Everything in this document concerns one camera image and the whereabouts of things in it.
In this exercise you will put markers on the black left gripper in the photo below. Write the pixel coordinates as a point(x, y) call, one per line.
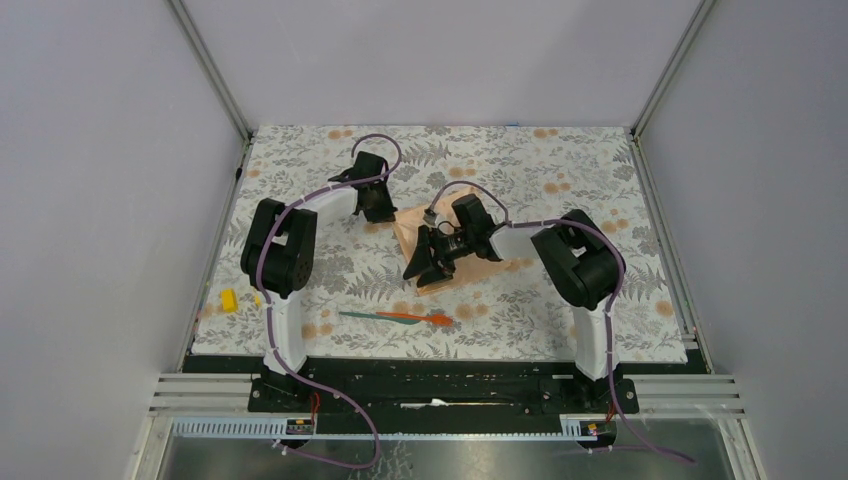
point(384, 212)

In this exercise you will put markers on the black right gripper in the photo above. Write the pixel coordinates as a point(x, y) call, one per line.
point(434, 268)

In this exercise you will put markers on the orange cloth napkin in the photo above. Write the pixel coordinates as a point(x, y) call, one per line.
point(469, 269)

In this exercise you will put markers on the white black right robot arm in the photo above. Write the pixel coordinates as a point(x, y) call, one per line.
point(584, 267)

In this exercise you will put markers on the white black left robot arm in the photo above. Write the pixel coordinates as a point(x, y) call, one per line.
point(279, 251)

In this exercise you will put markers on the orange plastic fork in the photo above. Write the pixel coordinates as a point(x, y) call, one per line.
point(439, 320)

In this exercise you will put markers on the teal plastic knife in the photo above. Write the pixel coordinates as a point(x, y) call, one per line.
point(374, 316)

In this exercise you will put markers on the floral patterned tablecloth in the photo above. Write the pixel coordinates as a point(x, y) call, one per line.
point(536, 172)

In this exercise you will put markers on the yellow toy block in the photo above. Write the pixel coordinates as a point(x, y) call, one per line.
point(228, 301)

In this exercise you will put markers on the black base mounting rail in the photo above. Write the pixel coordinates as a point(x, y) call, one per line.
point(414, 397)

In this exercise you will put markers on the left aluminium frame post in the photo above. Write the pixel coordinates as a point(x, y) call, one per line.
point(210, 69)

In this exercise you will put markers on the aluminium frame post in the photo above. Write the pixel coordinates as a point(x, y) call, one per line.
point(687, 39)
point(210, 69)

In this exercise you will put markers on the right aluminium frame post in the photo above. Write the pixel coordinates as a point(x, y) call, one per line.
point(687, 39)

